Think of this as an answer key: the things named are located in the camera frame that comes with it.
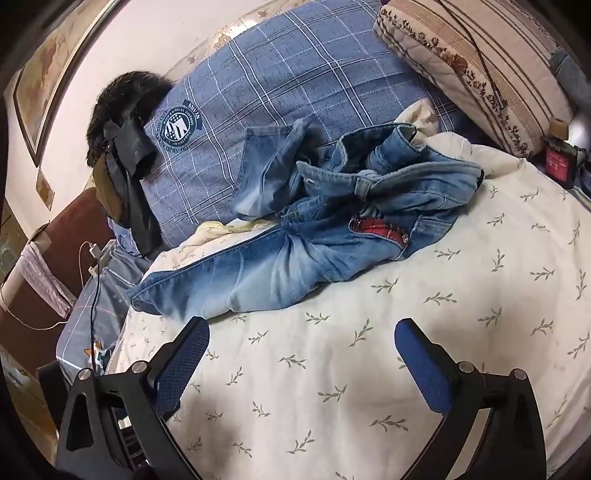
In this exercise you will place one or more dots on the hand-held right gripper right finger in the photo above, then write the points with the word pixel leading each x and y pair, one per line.
pixel 425 369

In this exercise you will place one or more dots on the red and black bottle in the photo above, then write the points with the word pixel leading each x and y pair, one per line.
pixel 561 166

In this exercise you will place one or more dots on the blue plaid shirt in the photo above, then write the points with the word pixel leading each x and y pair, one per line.
pixel 277 69

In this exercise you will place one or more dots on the blue plaid bed sheet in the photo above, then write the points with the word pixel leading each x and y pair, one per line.
pixel 87 314

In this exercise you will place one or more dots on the dark brown headboard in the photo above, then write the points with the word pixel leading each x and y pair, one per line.
pixel 27 332

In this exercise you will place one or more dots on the blue denim pants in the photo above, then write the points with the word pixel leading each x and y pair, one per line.
pixel 258 277

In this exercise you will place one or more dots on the lilac cloth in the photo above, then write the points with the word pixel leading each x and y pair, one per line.
pixel 41 281

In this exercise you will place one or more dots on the framed wall picture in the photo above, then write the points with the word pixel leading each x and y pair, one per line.
pixel 46 78

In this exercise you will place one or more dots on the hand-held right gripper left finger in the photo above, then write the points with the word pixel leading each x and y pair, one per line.
pixel 180 364

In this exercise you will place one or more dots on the small beige wall plaque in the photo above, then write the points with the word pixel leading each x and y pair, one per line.
pixel 45 189

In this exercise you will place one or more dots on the beige striped floral pillow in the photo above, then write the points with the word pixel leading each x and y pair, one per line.
pixel 508 69

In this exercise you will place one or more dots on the grey-blue cloth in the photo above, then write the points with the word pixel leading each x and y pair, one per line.
pixel 572 78

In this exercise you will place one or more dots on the dark fur-trimmed jacket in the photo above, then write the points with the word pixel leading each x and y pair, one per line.
pixel 120 101

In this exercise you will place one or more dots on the white leaf-print blanket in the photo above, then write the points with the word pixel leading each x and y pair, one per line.
pixel 323 369

